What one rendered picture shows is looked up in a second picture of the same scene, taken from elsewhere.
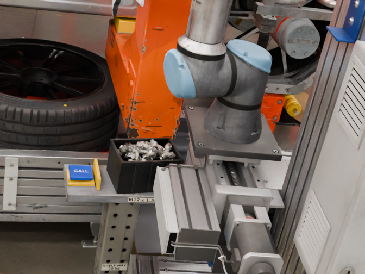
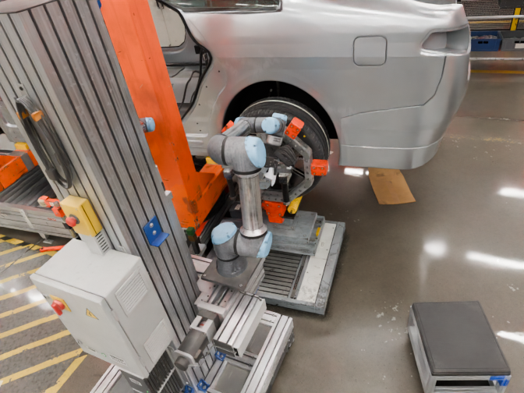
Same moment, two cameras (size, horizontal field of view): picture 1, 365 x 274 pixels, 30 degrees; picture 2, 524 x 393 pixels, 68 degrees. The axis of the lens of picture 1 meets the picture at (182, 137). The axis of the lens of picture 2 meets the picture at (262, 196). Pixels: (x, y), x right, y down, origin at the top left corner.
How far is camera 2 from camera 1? 1.90 m
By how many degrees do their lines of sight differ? 36
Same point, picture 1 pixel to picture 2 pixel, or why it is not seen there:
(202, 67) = not seen: hidden behind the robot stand
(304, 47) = (262, 182)
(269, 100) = (272, 205)
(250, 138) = not seen: hidden behind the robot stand
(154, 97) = (178, 209)
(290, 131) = (365, 206)
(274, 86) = (273, 197)
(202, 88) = not seen: hidden behind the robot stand
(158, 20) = (164, 176)
